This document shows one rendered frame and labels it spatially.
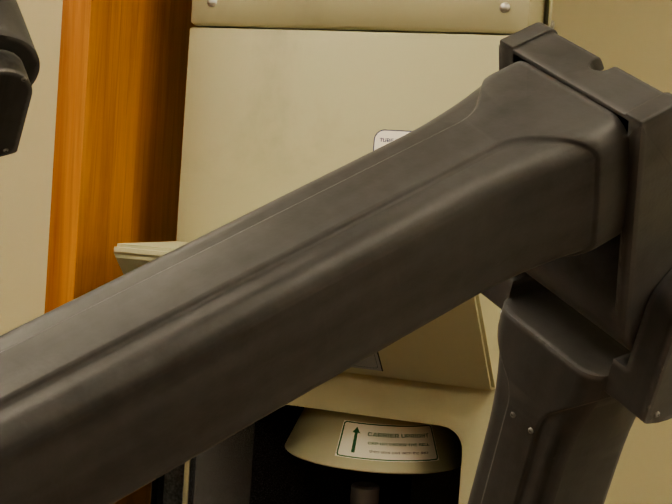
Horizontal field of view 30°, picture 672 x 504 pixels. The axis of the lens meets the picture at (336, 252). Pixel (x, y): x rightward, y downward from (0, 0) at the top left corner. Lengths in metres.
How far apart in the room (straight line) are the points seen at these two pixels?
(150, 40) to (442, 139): 0.81
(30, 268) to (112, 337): 1.41
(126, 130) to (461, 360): 0.39
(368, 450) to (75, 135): 0.39
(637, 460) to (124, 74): 0.74
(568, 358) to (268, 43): 0.68
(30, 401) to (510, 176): 0.17
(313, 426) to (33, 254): 0.71
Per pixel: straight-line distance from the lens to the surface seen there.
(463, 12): 1.10
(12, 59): 0.68
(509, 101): 0.46
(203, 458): 1.22
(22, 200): 1.80
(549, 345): 0.54
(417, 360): 1.06
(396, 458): 1.15
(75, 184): 1.14
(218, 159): 1.17
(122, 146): 1.19
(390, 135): 1.11
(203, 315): 0.39
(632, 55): 1.51
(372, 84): 1.12
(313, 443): 1.18
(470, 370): 1.05
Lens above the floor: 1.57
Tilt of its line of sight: 3 degrees down
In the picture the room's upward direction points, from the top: 4 degrees clockwise
